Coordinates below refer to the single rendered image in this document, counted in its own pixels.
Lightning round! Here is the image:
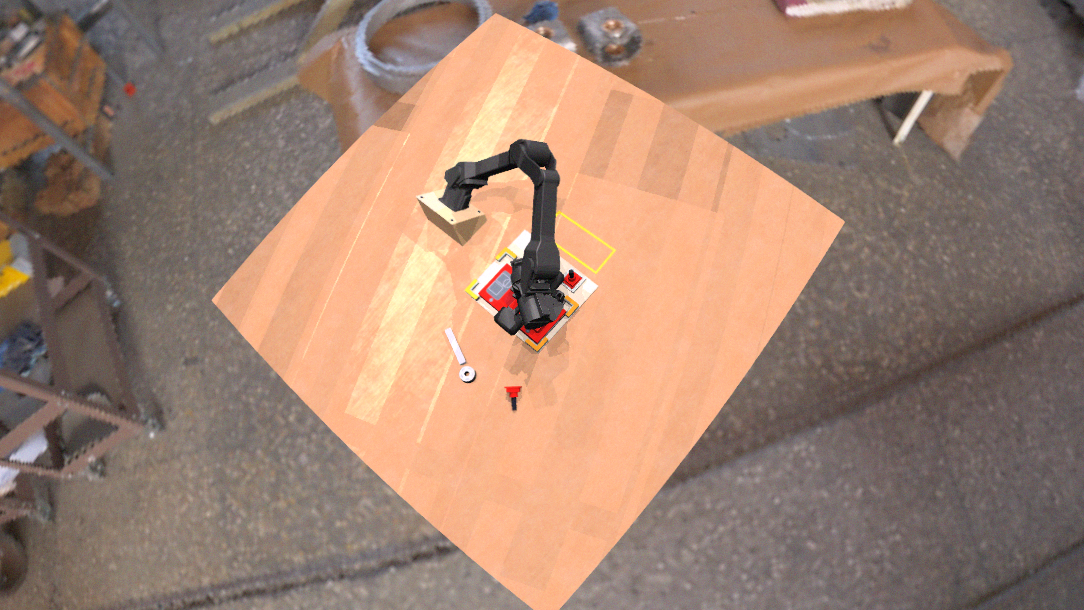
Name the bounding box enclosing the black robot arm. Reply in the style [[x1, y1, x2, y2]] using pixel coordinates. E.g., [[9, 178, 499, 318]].
[[438, 138, 566, 330]]

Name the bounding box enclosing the grey flat bar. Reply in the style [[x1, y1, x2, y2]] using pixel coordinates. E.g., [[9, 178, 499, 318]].
[[446, 328, 467, 365]]

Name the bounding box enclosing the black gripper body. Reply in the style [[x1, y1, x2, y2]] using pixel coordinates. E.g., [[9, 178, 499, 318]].
[[494, 271, 564, 336]]

